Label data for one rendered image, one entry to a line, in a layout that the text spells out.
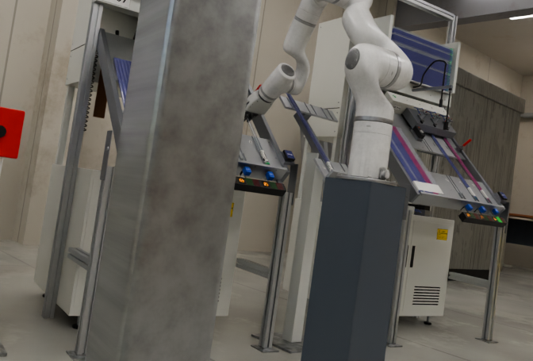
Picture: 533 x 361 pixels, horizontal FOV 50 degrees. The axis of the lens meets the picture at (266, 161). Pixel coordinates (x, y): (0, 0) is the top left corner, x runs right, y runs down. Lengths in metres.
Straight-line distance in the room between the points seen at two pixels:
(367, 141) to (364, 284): 0.42
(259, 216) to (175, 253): 5.94
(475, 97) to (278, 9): 2.26
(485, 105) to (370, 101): 4.85
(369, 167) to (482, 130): 4.82
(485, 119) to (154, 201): 6.44
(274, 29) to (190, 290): 6.08
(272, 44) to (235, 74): 6.02
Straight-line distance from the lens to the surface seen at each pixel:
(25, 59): 4.82
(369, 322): 1.78
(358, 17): 1.96
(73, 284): 2.35
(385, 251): 1.78
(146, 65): 0.18
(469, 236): 6.47
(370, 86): 1.77
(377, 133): 1.77
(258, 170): 2.25
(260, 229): 6.14
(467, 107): 6.25
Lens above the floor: 0.62
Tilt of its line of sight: 3 degrees up
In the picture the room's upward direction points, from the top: 8 degrees clockwise
